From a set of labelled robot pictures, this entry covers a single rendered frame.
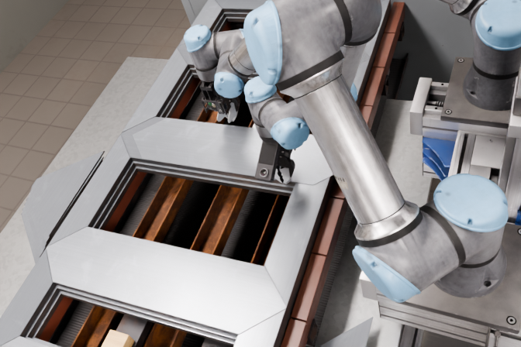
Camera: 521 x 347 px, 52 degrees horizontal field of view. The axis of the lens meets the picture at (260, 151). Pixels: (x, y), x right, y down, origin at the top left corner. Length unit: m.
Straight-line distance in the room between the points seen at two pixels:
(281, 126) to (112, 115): 1.07
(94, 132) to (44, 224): 0.43
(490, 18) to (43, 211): 1.43
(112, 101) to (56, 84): 1.69
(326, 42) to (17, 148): 2.90
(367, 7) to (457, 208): 0.35
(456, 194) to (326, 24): 0.36
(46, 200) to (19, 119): 1.88
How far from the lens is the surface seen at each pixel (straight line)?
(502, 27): 1.27
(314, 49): 0.81
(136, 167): 1.76
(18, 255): 1.89
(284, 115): 1.19
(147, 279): 1.46
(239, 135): 1.66
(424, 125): 1.48
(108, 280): 1.51
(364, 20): 0.87
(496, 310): 1.11
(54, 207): 1.88
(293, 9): 0.82
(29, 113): 3.75
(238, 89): 1.34
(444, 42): 2.21
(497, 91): 1.37
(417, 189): 1.68
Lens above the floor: 2.04
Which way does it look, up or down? 47 degrees down
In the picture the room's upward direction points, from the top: 19 degrees counter-clockwise
